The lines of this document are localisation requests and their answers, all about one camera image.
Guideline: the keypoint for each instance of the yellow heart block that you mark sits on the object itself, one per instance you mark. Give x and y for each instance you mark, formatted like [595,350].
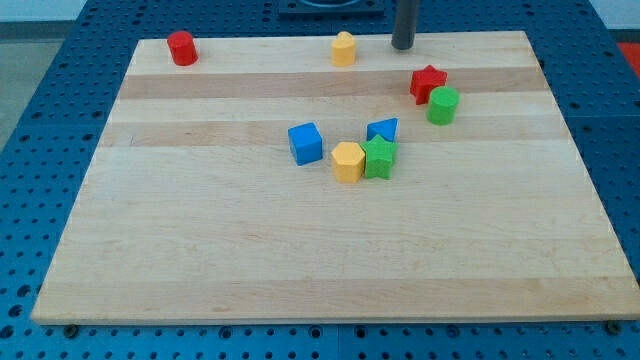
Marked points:
[343,49]

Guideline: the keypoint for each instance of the wooden board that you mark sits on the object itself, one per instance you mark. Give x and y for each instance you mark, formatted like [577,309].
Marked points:
[193,210]

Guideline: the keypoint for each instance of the red cylinder block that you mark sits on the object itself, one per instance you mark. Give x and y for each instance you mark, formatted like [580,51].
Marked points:
[182,48]

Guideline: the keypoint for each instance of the red star block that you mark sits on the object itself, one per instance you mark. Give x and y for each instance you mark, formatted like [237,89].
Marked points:
[424,81]

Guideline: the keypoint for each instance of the yellow hexagon block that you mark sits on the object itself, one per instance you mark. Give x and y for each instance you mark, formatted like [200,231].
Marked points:
[348,160]

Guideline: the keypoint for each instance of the green cylinder block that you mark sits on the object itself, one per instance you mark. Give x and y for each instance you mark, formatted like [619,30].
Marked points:
[442,105]

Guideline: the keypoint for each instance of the blue triangle block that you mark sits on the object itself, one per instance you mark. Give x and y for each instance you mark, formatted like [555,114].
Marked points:
[385,128]

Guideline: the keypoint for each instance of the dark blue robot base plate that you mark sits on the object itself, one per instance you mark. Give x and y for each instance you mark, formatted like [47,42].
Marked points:
[288,8]

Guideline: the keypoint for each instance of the blue cube block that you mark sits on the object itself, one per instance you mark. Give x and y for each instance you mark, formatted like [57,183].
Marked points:
[306,143]

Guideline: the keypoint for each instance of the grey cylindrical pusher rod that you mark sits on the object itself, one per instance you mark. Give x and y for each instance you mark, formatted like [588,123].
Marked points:
[405,24]

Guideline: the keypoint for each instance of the green star block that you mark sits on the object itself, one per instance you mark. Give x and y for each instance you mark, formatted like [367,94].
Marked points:
[379,157]

